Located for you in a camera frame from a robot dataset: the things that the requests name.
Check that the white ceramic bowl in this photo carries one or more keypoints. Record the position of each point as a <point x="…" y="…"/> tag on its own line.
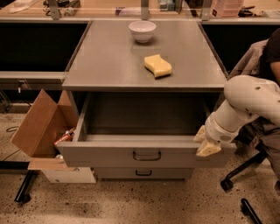
<point x="142" y="31"/>

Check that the grey jacket on chair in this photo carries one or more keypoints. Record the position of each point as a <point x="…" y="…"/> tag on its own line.
<point x="249" y="64"/>

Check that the yellow sponge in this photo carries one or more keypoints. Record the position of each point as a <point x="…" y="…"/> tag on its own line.
<point x="157" y="65"/>

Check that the brown cardboard box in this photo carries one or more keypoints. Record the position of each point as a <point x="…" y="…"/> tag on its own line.
<point x="45" y="122"/>

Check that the black office chair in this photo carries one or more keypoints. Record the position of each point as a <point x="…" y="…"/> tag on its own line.
<point x="251" y="140"/>

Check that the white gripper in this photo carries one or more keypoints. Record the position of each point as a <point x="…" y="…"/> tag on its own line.
<point x="216" y="131"/>

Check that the grey drawer cabinet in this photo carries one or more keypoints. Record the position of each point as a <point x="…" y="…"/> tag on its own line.
<point x="111" y="61"/>

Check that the long grey workbench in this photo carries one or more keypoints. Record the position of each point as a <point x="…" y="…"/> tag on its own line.
<point x="39" y="39"/>

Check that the black table leg foot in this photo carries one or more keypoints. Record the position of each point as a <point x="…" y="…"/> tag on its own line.
<point x="23" y="194"/>

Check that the pink storage box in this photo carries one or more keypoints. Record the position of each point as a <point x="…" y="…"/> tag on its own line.
<point x="225" y="8"/>

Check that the grey bottom drawer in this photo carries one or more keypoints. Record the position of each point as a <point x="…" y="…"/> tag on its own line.
<point x="143" y="173"/>

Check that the red soda can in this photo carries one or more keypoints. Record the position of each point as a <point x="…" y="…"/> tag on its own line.
<point x="66" y="137"/>

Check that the grey drawer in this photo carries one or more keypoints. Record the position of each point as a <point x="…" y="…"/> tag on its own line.
<point x="141" y="130"/>
<point x="143" y="173"/>

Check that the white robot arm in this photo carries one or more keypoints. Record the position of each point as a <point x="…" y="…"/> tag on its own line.
<point x="246" y="98"/>

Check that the grey top drawer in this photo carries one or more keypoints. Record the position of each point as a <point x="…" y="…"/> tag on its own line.
<point x="141" y="130"/>

